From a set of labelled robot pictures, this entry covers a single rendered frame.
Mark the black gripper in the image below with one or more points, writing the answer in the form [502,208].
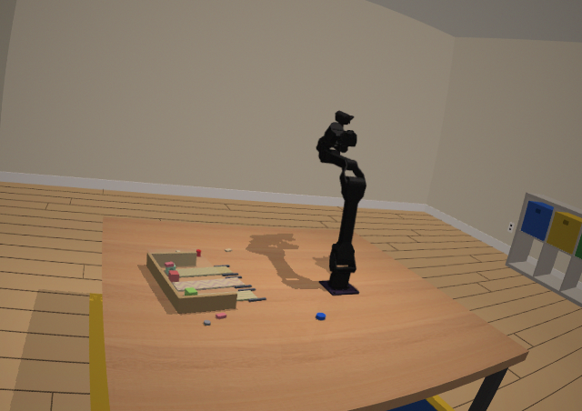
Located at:
[343,119]

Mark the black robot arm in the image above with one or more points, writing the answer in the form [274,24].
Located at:
[352,190]

